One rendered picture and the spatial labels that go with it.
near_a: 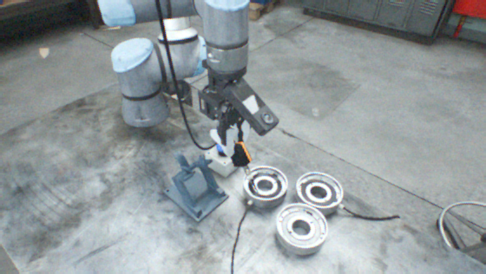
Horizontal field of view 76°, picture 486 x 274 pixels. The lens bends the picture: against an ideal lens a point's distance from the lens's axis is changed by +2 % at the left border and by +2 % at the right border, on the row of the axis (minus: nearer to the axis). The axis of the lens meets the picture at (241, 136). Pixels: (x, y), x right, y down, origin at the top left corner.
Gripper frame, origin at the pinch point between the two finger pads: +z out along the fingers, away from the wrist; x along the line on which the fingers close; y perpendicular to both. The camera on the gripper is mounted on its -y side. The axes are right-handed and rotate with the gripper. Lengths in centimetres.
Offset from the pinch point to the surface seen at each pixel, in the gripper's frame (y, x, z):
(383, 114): 14, -176, 93
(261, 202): -8.5, 1.1, 10.1
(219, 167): 6.8, -0.4, 10.7
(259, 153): 3.9, -13.4, 13.2
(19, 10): 331, -45, 55
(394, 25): 69, -324, 80
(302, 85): 84, -172, 93
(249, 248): -12.7, 9.9, 13.1
